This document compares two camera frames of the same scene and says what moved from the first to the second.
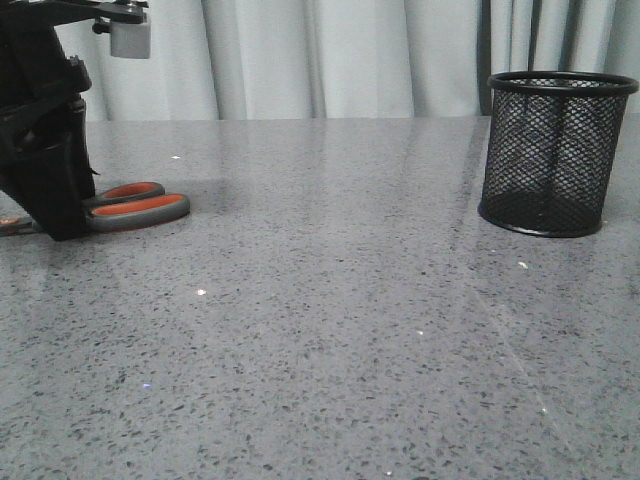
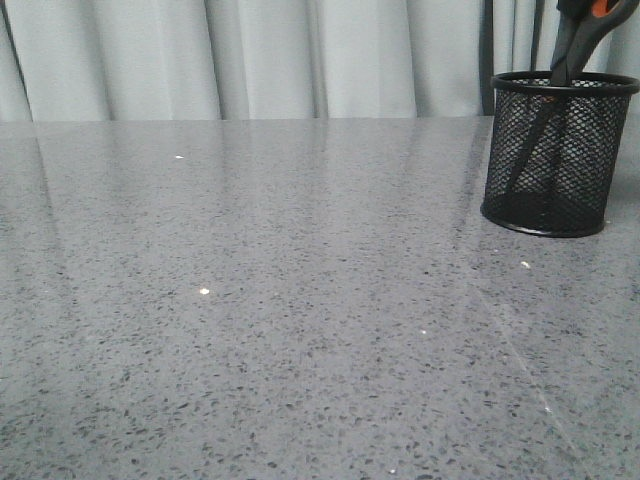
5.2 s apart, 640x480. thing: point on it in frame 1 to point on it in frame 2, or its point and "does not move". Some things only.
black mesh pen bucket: (552, 151) does not move
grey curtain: (347, 59) does not move
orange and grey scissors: (133, 205) to (578, 24)
